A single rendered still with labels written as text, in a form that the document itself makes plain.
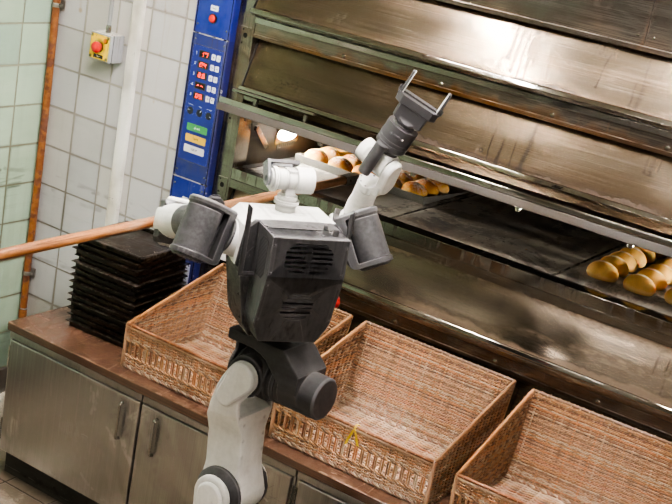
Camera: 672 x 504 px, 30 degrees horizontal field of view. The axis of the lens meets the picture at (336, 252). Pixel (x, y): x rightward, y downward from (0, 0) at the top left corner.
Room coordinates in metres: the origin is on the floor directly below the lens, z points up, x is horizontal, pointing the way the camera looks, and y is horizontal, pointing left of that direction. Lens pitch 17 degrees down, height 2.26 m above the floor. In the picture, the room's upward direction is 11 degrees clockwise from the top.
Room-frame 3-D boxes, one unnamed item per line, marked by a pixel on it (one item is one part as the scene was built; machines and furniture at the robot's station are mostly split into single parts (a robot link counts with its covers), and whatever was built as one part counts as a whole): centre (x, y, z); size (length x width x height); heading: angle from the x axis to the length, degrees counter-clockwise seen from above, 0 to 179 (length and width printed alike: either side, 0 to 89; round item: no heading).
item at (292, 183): (3.01, 0.14, 1.46); 0.10 x 0.07 x 0.09; 114
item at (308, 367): (2.95, 0.08, 1.00); 0.28 x 0.13 x 0.18; 59
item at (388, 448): (3.47, -0.26, 0.72); 0.56 x 0.49 x 0.28; 60
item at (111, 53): (4.43, 0.94, 1.46); 0.10 x 0.07 x 0.10; 60
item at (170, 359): (3.77, 0.26, 0.72); 0.56 x 0.49 x 0.28; 59
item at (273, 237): (2.95, 0.12, 1.26); 0.34 x 0.30 x 0.36; 114
